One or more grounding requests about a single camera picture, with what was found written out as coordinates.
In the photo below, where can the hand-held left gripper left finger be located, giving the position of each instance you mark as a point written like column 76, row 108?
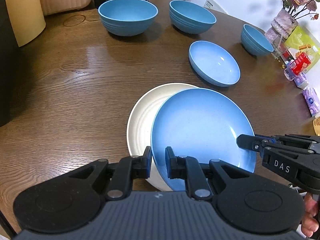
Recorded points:
column 147, row 162

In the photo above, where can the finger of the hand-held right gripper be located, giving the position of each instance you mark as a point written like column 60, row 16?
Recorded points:
column 292, row 141
column 248, row 143

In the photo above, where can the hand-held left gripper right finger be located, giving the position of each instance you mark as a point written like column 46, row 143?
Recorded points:
column 170, row 165

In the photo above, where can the cream plate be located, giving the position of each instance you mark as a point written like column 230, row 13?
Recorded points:
column 142, row 120

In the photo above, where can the blue shallow plate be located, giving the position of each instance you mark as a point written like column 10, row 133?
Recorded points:
column 214, row 63
column 200, row 125

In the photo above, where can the blue bowl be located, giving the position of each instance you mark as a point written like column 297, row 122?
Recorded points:
column 257, row 41
column 128, row 17
column 192, row 17

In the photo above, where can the person's right hand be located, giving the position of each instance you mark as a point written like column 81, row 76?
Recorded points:
column 312, row 215

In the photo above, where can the yellow mug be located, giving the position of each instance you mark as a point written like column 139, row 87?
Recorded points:
column 317, row 125

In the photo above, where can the purple tissue pack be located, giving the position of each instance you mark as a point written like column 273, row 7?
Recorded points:
column 312, row 101
column 300, row 80

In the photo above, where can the red snack packet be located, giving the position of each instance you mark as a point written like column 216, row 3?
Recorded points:
column 300, row 63

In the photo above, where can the clear drinking glass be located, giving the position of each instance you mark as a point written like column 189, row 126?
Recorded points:
column 278, row 45

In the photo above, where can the green gift bag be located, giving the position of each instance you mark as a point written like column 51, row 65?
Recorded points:
column 301, row 41

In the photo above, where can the textured pale vase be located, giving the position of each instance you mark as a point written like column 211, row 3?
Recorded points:
column 282, row 25

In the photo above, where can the black box on table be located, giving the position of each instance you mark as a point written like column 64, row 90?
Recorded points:
column 6, row 55

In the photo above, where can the white wall sticker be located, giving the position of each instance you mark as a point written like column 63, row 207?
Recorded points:
column 212, row 5

